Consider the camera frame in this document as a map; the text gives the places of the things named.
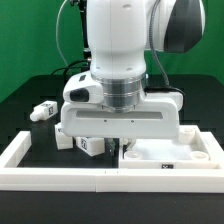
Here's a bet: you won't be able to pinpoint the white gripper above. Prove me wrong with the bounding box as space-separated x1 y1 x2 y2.
59 91 184 157

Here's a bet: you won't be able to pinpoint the white square table top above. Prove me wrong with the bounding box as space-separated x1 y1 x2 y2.
118 125 217 169

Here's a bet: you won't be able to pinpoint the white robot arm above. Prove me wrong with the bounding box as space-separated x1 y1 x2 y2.
61 0 205 140

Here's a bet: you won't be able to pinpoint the white U-shaped fence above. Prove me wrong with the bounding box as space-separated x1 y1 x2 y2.
0 131 224 193

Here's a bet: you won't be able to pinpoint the black cables on table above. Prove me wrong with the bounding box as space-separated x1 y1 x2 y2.
50 59 91 76

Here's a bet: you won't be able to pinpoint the black camera stand pole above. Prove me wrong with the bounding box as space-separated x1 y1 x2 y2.
69 0 91 63

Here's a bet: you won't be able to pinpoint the grey cable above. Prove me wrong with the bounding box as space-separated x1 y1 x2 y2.
55 0 71 68

